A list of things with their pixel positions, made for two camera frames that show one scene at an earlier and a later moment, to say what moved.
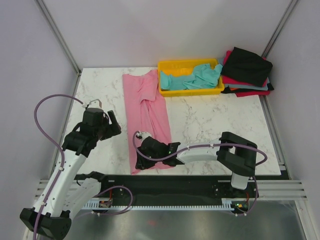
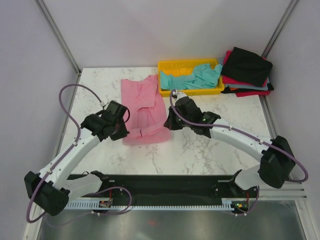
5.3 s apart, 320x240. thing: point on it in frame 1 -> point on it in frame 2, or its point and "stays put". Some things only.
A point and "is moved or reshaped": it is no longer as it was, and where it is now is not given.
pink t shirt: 146,111 is moved or reshaped
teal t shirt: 203,76 stays put
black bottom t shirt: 229,90 stays put
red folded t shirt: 242,94 stays put
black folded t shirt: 246,65 stays put
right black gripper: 140,164 -> 170,123
